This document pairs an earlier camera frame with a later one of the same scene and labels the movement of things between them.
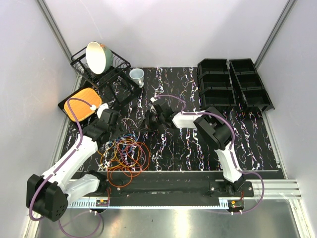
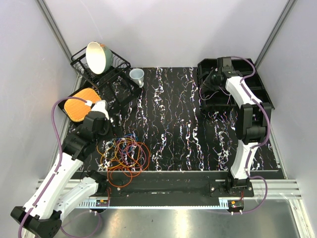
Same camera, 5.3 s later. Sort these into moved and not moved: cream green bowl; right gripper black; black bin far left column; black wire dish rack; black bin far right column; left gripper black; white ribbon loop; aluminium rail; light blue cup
Moved: right gripper black; white ribbon loop; left gripper black
Not moved: cream green bowl; black bin far right column; black bin far left column; black wire dish rack; light blue cup; aluminium rail
